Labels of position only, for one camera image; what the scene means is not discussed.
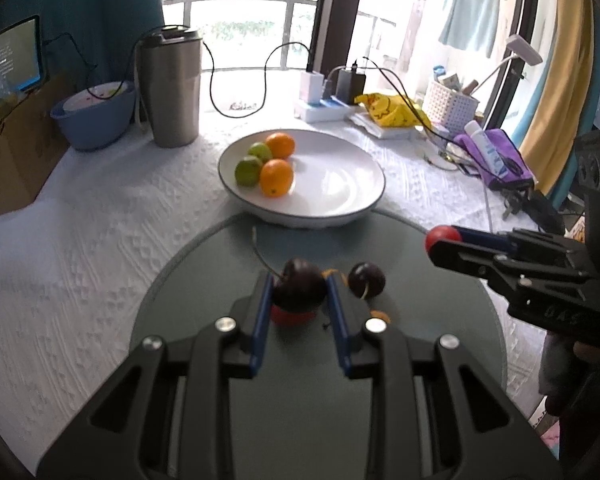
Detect black scissors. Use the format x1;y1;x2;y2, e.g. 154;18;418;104
500;155;528;178

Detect black charger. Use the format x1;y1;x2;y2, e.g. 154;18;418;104
335;67;367;106

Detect thin black cable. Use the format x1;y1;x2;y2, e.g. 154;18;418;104
40;24;168;81

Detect white power strip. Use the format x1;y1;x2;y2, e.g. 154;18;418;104
294;96;361;123

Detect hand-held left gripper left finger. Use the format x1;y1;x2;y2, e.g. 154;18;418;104
37;271;276;480

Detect yellow plastic bag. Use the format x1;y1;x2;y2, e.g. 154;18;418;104
355;92;433;128

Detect white plate with dark rim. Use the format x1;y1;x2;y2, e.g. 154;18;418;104
218;129;386;228

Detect white tissue packet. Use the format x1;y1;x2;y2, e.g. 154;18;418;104
349;111;431;140

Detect blue plastic bowl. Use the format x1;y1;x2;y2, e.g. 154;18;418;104
50;81;137;152

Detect small orange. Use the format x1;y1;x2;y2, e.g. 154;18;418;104
259;158;295;198
265;132;297;160

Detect tablet screen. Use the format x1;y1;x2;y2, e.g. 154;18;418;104
0;15;47;93

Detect white plastic basket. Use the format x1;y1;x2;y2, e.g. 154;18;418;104
422;77;481;133

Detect white desk lamp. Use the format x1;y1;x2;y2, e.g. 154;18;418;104
472;34;543;98

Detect white tube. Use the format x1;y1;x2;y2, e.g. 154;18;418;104
464;120;511;181

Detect black window frame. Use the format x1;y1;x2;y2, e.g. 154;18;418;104
307;0;368;73

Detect black box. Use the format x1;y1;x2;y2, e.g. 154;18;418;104
522;187;566;235

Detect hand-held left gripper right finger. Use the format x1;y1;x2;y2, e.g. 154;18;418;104
325;272;563;480

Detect cardboard box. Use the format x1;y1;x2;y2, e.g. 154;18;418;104
0;72;73;220

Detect black charging cable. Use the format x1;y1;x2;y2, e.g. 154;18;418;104
352;55;461;148
200;40;315;118

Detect white charger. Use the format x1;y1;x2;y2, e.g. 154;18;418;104
301;71;326;105

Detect purple cloth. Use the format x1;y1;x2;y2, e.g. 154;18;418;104
452;127;537;192

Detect stainless steel tumbler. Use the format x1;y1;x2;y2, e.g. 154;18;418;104
136;25;203;149

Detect black car key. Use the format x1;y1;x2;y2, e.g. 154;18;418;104
500;191;531;221

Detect light blue towel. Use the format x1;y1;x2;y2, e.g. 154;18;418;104
437;0;503;59

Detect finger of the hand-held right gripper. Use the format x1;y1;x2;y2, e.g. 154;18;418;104
426;237;526;291
450;226;581;261

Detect grey round placemat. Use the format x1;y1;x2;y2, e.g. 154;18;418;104
129;207;508;480

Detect yellow curtain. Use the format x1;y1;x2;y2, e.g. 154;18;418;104
517;0;596;196

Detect dark cherry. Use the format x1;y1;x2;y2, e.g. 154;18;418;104
347;261;387;301
251;226;328;313

